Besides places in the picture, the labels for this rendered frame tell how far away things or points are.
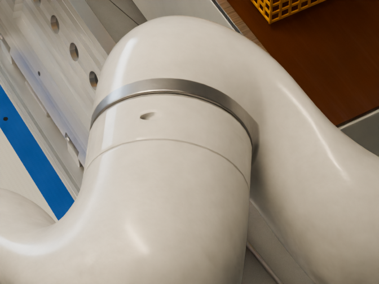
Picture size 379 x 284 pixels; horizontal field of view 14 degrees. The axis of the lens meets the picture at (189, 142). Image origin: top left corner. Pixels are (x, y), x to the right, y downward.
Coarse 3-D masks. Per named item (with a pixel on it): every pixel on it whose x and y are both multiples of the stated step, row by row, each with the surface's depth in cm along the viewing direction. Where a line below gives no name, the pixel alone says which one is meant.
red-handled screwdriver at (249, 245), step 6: (246, 240) 169; (246, 246) 169; (252, 246) 169; (252, 252) 169; (258, 258) 168; (264, 264) 167; (270, 270) 167; (276, 276) 166; (276, 282) 166; (282, 282) 166
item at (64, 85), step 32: (0, 0) 182; (32, 0) 177; (64, 0) 167; (0, 32) 185; (32, 32) 179; (64, 32) 171; (96, 32) 163; (32, 64) 178; (64, 64) 173; (96, 64) 166; (64, 96) 173; (64, 128) 175
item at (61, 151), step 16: (0, 48) 187; (0, 64) 185; (16, 64) 184; (0, 80) 184; (16, 80) 184; (16, 96) 182; (32, 96) 182; (32, 112) 180; (32, 128) 179; (48, 128) 179; (48, 144) 177; (64, 144) 178; (64, 160) 176; (64, 176) 174; (80, 176) 175
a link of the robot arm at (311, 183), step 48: (144, 48) 90; (192, 48) 90; (240, 48) 91; (96, 96) 92; (192, 96) 88; (240, 96) 90; (288, 96) 90; (288, 144) 90; (336, 144) 89; (288, 192) 91; (336, 192) 88; (288, 240) 93; (336, 240) 89
